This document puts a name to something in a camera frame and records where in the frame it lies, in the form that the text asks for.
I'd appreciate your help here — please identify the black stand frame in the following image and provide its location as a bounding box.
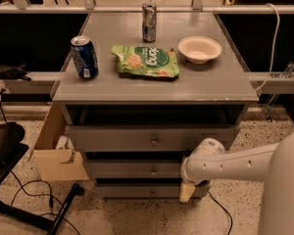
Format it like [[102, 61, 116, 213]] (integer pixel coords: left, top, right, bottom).
[[0, 121, 86, 235]]

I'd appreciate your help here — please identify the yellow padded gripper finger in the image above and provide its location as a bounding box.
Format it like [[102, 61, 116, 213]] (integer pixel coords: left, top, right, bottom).
[[179, 182, 195, 203]]

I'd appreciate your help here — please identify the grey drawer cabinet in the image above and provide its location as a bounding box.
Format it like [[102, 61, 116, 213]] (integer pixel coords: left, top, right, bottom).
[[54, 12, 258, 198]]

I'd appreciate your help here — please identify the black floor cable right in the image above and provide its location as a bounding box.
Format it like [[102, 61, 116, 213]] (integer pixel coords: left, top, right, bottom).
[[207, 191, 234, 235]]

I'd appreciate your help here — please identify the black cloth on rail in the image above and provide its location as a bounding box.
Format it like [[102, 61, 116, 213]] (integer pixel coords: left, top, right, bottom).
[[0, 65, 31, 81]]

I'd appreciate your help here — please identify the blue soda can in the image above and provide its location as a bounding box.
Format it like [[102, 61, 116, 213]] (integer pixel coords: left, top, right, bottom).
[[71, 35, 99, 79]]

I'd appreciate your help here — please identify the metal rail frame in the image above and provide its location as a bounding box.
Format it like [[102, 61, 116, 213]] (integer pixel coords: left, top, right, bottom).
[[0, 0, 294, 122]]

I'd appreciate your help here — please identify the black floor cable left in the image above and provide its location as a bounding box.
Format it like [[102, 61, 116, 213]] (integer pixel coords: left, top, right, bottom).
[[0, 91, 82, 235]]

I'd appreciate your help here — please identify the grey drawer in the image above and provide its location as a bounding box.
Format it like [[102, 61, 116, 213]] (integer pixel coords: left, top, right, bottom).
[[83, 160, 180, 178], [93, 181, 212, 200], [67, 125, 240, 152]]

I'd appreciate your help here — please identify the green chip bag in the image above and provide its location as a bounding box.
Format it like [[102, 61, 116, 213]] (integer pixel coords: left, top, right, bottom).
[[111, 45, 179, 78]]

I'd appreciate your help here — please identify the silver tall drink can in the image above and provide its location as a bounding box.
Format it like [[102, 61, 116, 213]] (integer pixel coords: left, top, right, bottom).
[[142, 3, 157, 42]]

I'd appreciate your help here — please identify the white hanging cable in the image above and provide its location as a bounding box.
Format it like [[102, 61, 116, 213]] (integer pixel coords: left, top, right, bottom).
[[254, 3, 281, 93]]

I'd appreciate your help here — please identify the grey bottom drawer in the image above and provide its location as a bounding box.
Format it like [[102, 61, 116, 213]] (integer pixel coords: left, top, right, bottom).
[[93, 181, 212, 200]]

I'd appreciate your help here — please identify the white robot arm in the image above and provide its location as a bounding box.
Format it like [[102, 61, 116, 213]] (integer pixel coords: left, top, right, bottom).
[[179, 132, 294, 235]]

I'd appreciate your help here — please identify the cardboard box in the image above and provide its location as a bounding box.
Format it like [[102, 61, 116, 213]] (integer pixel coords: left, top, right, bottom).
[[32, 104, 88, 181]]

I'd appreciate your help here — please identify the grey top drawer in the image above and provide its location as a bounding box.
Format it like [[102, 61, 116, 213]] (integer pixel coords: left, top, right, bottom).
[[67, 125, 240, 152]]

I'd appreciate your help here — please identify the white bowl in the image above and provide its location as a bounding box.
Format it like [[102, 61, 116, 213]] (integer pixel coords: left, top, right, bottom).
[[178, 36, 222, 65]]

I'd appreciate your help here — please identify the black floor cable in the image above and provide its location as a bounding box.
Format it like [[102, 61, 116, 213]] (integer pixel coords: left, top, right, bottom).
[[0, 91, 82, 235], [207, 191, 234, 235]]

